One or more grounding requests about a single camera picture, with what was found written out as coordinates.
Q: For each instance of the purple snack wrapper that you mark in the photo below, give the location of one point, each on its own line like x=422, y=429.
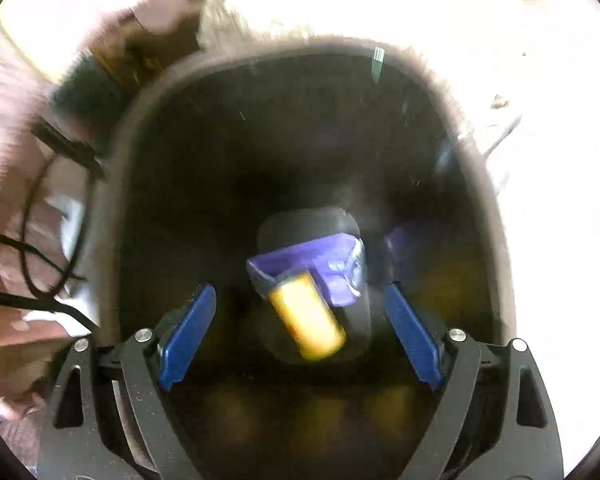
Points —
x=300, y=255

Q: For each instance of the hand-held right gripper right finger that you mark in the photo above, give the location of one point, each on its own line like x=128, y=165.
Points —
x=412, y=335

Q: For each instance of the striped purple tablecloth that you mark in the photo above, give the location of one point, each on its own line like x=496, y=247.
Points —
x=10, y=110

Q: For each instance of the yellow cylindrical container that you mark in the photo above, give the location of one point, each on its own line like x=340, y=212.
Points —
x=305, y=315

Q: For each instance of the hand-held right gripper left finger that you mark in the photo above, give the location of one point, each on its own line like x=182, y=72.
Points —
x=190, y=330

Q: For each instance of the dark brown trash bin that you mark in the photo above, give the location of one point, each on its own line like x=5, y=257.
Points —
x=180, y=160

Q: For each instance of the white plastic bag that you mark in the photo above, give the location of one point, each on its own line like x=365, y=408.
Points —
x=65, y=220

